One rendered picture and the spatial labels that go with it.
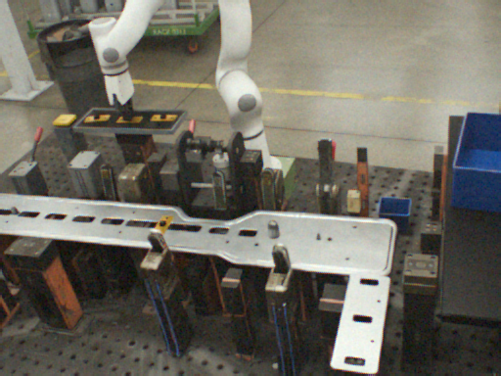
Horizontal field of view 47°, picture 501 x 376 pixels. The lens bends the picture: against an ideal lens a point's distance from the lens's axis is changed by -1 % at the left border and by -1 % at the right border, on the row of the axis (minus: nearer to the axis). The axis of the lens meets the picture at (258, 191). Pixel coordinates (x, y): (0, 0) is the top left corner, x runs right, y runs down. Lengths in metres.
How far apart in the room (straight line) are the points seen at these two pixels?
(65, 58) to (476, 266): 3.56
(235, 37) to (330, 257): 0.79
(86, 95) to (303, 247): 3.28
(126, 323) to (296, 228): 0.64
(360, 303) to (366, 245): 0.21
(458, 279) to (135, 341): 0.97
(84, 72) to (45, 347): 2.90
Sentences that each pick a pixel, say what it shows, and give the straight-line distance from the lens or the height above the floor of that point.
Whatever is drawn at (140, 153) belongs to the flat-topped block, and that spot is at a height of 1.05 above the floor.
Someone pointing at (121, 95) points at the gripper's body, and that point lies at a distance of 1.91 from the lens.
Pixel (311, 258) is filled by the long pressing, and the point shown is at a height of 1.00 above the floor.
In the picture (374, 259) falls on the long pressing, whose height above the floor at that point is 1.00.
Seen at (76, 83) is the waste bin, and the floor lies 0.37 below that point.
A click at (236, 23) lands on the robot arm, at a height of 1.42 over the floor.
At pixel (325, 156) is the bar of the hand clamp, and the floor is 1.17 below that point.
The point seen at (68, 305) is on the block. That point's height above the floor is 0.80.
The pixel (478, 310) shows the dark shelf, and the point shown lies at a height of 1.03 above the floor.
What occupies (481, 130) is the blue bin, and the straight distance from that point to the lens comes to 1.85.
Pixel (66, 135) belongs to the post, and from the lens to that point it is 2.13.
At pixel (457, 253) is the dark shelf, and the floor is 1.03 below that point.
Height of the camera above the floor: 2.03
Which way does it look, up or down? 35 degrees down
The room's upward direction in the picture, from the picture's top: 9 degrees counter-clockwise
